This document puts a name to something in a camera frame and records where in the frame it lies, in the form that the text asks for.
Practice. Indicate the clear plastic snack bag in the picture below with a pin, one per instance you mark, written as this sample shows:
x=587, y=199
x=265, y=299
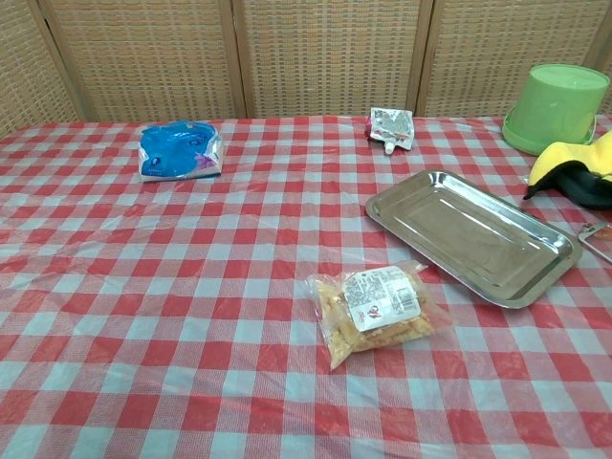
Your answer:
x=378, y=313

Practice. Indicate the stainless steel tray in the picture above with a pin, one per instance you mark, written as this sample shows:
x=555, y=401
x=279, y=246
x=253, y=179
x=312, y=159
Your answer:
x=471, y=234

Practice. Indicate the white spout pouch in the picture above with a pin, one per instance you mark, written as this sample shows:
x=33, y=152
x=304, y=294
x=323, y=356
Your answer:
x=392, y=126

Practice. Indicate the red white checkered tablecloth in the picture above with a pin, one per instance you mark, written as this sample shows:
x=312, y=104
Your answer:
x=191, y=311

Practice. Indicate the blue plastic snack bag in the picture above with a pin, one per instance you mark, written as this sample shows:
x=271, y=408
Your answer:
x=179, y=150

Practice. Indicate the woven bamboo folding screen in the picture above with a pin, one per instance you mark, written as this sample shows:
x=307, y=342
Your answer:
x=306, y=57

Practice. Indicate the green plastic bucket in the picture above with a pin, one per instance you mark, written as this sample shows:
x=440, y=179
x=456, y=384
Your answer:
x=554, y=107

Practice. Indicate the yellow and black cloth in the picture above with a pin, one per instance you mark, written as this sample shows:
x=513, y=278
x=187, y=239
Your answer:
x=578, y=174

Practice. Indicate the small metal object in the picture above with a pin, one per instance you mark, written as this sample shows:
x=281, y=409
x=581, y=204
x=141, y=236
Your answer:
x=596, y=239

